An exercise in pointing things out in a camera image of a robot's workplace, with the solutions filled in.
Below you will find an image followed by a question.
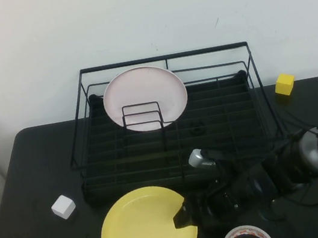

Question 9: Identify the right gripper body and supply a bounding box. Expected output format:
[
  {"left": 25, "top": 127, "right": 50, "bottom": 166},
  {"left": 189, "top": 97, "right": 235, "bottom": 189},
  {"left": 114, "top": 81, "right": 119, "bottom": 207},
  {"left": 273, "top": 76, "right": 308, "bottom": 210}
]
[{"left": 185, "top": 160, "right": 288, "bottom": 230}]

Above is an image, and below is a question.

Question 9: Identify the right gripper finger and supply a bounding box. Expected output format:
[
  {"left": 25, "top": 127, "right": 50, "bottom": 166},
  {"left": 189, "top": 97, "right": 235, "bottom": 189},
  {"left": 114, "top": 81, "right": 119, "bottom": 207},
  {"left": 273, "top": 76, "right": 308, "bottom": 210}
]
[{"left": 169, "top": 199, "right": 199, "bottom": 230}]

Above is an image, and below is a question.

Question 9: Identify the yellow plate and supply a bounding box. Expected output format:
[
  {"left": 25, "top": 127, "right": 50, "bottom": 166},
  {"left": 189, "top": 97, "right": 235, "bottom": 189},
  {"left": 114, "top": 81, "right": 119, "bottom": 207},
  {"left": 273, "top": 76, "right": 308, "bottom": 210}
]
[{"left": 93, "top": 180, "right": 199, "bottom": 238}]

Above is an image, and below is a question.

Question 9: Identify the pink plate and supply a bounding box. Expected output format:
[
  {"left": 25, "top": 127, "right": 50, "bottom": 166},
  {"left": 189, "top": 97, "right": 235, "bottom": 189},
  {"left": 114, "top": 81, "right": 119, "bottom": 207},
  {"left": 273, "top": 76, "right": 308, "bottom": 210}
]
[{"left": 98, "top": 59, "right": 193, "bottom": 139}]

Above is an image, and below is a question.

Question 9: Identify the yellow cube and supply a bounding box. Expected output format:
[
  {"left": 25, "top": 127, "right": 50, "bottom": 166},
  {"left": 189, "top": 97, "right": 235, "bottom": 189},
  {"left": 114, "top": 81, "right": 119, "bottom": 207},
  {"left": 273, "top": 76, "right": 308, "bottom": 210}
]
[{"left": 271, "top": 71, "right": 298, "bottom": 98}]

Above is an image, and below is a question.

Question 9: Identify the white cube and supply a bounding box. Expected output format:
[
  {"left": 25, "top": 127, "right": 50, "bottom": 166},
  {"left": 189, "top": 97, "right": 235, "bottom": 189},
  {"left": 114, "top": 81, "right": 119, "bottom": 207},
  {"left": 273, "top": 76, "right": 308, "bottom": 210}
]
[{"left": 49, "top": 193, "right": 78, "bottom": 222}]

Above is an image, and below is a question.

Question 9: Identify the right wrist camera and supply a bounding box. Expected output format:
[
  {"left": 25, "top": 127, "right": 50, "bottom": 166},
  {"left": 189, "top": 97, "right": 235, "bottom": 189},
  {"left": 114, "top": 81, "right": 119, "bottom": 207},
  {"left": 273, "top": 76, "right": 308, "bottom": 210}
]
[{"left": 186, "top": 143, "right": 232, "bottom": 173}]

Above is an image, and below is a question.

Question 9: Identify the black wire dish rack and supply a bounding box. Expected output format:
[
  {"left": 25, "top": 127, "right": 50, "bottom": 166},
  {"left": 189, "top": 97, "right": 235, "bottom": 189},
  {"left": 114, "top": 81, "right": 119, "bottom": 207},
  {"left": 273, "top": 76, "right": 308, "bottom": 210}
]
[{"left": 54, "top": 36, "right": 293, "bottom": 207}]

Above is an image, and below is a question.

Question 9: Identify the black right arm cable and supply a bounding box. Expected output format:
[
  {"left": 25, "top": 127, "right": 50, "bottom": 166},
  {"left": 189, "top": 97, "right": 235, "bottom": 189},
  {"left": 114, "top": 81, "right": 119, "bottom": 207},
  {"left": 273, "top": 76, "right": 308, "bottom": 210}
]
[{"left": 282, "top": 179, "right": 318, "bottom": 211}]

